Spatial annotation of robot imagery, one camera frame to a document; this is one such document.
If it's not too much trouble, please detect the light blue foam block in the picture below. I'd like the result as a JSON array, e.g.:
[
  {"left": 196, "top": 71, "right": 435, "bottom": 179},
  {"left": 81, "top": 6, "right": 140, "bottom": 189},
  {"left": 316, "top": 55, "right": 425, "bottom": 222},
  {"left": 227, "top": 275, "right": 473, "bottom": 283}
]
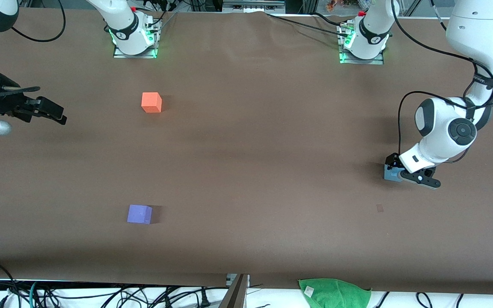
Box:
[{"left": 384, "top": 165, "right": 404, "bottom": 183}]

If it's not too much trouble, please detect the orange foam block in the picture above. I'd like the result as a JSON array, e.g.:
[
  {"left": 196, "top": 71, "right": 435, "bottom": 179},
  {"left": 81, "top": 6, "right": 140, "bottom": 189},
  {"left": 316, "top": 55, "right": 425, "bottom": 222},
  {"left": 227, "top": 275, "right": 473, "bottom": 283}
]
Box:
[{"left": 141, "top": 92, "right": 163, "bottom": 113}]

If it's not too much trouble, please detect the purple foam block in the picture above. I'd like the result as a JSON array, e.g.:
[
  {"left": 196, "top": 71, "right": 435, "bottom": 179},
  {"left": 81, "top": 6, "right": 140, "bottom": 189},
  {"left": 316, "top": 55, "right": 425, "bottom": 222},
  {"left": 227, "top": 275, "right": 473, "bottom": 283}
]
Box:
[{"left": 127, "top": 204, "right": 153, "bottom": 225}]

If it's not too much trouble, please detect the brown table cover sheet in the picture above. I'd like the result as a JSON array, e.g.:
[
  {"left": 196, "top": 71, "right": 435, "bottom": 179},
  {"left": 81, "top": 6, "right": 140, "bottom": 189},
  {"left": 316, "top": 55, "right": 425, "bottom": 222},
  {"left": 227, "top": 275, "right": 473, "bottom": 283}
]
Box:
[{"left": 0, "top": 6, "right": 493, "bottom": 296}]

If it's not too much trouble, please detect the green cloth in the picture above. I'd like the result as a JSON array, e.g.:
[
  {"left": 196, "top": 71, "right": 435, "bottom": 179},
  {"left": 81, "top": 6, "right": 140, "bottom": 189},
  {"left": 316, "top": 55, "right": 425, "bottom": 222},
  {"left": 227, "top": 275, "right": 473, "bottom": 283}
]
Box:
[{"left": 299, "top": 278, "right": 372, "bottom": 308}]

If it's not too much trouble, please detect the colourful toy pile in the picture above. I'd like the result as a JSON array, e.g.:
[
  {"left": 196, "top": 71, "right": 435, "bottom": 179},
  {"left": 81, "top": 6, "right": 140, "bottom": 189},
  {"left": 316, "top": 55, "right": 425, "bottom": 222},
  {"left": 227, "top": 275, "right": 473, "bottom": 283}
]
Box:
[{"left": 326, "top": 0, "right": 369, "bottom": 11}]

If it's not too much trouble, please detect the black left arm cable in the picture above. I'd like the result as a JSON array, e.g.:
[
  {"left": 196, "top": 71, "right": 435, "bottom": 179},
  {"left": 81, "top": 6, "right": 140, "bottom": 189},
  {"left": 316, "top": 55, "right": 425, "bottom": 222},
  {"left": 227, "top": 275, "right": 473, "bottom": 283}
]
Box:
[{"left": 391, "top": 0, "right": 493, "bottom": 165}]

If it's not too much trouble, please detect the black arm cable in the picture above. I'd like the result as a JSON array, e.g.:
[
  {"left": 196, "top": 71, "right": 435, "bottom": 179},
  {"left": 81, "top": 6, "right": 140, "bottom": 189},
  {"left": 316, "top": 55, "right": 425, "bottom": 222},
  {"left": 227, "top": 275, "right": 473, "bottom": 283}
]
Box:
[
  {"left": 0, "top": 0, "right": 66, "bottom": 67},
  {"left": 391, "top": 0, "right": 493, "bottom": 165}
]

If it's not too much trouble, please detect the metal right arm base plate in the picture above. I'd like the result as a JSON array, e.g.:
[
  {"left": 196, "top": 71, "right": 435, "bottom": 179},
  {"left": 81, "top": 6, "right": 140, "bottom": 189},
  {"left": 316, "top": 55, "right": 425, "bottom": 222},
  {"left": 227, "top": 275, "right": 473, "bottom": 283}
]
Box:
[{"left": 113, "top": 19, "right": 161, "bottom": 59}]

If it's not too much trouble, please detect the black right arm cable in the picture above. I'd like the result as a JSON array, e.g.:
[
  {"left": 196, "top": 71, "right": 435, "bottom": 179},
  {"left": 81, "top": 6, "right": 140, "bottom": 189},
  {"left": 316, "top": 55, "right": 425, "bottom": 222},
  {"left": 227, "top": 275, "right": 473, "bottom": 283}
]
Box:
[{"left": 0, "top": 0, "right": 66, "bottom": 67}]

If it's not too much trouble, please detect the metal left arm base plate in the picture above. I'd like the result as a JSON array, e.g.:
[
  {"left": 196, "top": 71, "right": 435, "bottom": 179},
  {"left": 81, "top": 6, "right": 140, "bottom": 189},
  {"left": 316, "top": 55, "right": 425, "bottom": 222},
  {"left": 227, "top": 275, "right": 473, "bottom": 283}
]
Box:
[{"left": 339, "top": 24, "right": 385, "bottom": 65}]

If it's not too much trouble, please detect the black cable on table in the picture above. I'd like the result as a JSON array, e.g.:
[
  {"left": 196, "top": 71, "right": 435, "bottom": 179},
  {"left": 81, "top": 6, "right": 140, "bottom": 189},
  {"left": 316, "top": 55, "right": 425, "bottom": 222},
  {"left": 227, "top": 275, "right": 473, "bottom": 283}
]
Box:
[{"left": 266, "top": 12, "right": 350, "bottom": 35}]

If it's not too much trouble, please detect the tangled black cable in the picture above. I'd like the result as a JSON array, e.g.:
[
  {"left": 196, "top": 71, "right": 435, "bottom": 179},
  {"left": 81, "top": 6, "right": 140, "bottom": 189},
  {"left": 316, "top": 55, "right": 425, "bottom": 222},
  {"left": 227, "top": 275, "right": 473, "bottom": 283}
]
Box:
[{"left": 37, "top": 284, "right": 213, "bottom": 308}]

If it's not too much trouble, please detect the aluminium frame rail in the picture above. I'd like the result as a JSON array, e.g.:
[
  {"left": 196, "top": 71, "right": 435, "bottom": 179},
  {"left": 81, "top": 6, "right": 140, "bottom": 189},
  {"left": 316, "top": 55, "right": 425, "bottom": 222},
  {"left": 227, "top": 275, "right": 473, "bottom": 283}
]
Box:
[{"left": 223, "top": 0, "right": 285, "bottom": 13}]

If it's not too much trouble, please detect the aluminium profile post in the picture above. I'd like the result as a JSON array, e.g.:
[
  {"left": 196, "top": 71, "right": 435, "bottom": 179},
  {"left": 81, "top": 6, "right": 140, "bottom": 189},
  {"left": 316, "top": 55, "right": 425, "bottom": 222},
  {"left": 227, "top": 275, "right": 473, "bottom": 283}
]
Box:
[{"left": 219, "top": 274, "right": 249, "bottom": 308}]

